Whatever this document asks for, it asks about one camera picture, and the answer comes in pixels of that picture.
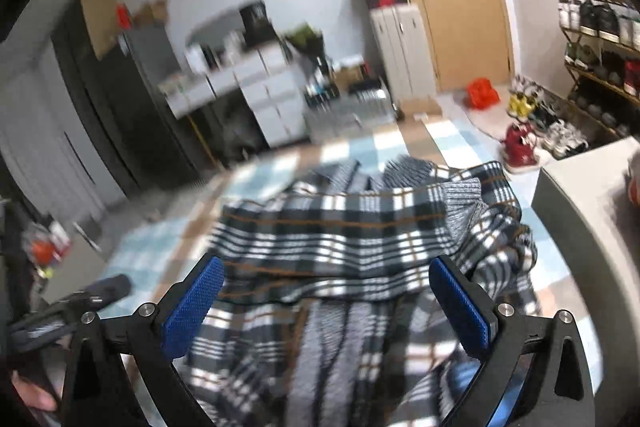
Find plaid fleece jacket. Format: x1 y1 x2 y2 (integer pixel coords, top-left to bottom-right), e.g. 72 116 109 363
183 156 539 426

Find person's left hand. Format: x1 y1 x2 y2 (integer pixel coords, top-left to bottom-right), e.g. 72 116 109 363
11 372 58 412

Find checkered bed cover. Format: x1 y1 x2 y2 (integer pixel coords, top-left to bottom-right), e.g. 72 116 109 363
98 116 597 427

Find grey bed footboard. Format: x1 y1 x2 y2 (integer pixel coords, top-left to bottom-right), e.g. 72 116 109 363
530 136 640 383

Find black refrigerator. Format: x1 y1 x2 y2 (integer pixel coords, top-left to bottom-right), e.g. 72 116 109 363
52 23 198 195

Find black bag under desk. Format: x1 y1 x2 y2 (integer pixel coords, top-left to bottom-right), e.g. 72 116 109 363
212 103 262 166

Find yellow sneakers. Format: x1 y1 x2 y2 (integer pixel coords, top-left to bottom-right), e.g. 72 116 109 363
506 92 537 122

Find orange bag on floor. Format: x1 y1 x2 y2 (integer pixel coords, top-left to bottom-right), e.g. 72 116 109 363
465 78 500 110

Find silver flat suitcase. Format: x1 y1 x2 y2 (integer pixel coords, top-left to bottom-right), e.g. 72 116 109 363
304 89 397 143

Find white drawer desk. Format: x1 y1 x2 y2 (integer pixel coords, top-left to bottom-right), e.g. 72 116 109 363
158 41 307 147

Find white upright suitcase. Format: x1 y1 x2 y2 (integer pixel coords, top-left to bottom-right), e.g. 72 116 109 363
369 4 437 103

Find cardboard box on fridge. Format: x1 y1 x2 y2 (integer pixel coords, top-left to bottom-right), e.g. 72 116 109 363
132 0 168 26

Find black hat box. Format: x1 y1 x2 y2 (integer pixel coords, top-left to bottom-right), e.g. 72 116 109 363
239 0 278 48

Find wooden shoe rack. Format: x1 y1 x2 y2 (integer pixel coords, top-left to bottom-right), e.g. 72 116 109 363
556 0 639 142

